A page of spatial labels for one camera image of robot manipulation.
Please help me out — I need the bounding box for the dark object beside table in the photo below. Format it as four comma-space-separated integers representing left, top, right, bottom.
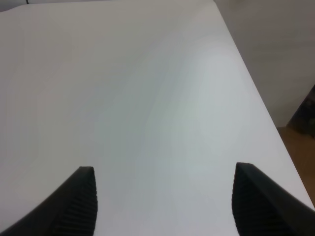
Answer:
287, 87, 315, 138

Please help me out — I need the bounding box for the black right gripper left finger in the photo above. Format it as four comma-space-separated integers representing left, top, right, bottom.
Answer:
0, 167, 98, 236

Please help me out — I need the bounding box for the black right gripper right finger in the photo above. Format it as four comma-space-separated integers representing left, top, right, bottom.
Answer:
231, 162, 315, 236

